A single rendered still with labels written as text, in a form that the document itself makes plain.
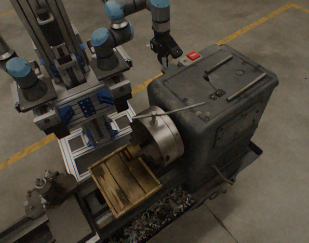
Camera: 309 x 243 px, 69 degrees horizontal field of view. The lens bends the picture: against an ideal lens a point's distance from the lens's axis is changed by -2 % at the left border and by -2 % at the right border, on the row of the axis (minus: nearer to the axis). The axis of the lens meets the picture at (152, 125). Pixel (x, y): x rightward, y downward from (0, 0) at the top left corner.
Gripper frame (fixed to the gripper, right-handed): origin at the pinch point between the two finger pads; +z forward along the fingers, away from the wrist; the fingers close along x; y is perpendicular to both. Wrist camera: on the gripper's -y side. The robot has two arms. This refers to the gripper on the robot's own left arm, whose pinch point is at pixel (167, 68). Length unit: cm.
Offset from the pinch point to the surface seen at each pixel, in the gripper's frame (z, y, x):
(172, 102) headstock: 13.2, -9.8, 5.0
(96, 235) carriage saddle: 45, -31, 71
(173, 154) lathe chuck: 27.5, -27.1, 18.5
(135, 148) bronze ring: 26.1, -12.9, 31.8
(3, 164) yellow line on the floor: 138, 131, 137
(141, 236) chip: 81, -36, 52
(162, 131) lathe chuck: 16.1, -19.2, 18.8
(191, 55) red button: 11.2, 10.2, -25.3
